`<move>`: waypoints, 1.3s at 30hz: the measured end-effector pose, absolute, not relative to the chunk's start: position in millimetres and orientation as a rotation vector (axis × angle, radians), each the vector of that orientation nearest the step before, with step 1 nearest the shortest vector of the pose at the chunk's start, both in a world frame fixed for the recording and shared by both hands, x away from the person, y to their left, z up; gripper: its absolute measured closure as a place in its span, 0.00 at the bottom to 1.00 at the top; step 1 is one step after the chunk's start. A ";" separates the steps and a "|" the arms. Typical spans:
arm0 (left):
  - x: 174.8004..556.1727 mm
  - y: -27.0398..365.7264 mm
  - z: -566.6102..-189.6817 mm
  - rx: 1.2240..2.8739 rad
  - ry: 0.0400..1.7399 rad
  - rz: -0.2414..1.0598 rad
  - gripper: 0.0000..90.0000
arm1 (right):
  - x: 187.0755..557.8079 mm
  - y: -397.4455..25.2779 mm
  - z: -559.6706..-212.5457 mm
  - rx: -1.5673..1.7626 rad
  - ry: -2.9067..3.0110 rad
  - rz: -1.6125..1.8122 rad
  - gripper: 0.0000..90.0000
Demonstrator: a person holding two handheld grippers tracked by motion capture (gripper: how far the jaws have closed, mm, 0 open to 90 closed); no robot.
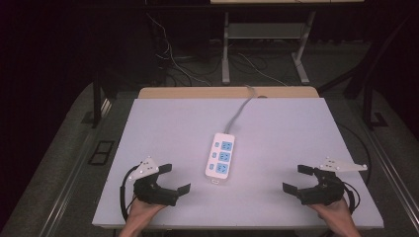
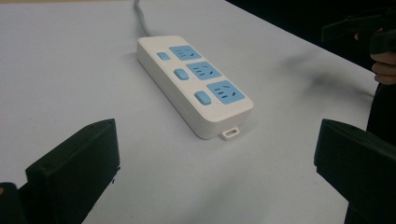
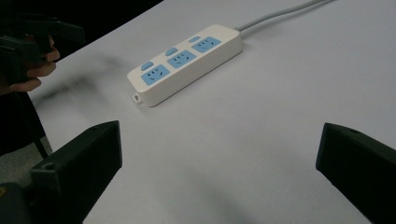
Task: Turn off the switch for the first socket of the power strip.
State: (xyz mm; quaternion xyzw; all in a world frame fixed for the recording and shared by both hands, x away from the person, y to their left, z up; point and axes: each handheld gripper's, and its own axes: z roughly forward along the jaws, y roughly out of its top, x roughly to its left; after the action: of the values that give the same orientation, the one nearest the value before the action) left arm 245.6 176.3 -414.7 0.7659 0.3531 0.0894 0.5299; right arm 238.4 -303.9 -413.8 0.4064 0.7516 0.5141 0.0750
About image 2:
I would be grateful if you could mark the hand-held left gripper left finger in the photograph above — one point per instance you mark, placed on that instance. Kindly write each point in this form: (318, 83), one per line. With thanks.
(74, 165)

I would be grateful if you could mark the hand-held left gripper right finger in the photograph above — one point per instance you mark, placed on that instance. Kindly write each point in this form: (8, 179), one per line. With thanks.
(358, 161)

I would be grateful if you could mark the white and blue power strip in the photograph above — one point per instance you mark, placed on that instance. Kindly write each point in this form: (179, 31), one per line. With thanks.
(194, 87)

